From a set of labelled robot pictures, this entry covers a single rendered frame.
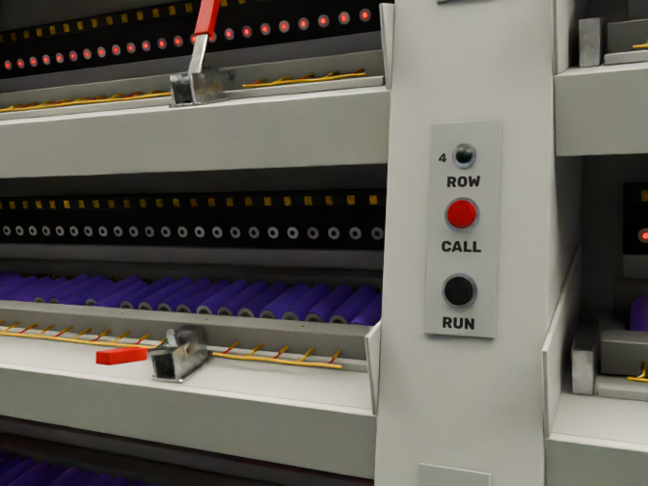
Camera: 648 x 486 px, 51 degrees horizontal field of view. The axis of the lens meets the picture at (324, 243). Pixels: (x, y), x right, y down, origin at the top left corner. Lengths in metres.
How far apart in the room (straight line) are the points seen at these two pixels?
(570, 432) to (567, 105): 0.18
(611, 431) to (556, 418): 0.03
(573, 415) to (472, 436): 0.06
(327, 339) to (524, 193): 0.17
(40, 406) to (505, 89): 0.41
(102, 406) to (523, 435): 0.30
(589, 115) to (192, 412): 0.31
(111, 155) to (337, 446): 0.28
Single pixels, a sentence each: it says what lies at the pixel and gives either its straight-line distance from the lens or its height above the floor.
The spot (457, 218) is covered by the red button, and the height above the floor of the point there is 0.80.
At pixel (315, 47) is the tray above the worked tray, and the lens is 0.65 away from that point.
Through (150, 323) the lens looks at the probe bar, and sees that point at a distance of 0.55.
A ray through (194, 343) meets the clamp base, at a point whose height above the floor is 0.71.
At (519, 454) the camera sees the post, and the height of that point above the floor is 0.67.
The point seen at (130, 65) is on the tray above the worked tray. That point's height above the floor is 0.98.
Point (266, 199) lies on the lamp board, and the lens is 0.62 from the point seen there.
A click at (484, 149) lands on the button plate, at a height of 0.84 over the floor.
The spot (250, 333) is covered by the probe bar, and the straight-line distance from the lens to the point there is 0.50.
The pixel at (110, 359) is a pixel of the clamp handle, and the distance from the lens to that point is 0.44.
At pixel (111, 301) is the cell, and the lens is 0.64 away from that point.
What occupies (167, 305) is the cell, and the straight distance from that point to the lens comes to 0.60.
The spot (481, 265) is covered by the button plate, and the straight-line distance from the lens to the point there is 0.39.
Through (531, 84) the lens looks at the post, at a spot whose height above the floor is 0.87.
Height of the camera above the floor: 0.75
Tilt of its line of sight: 4 degrees up
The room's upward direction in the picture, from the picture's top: 3 degrees clockwise
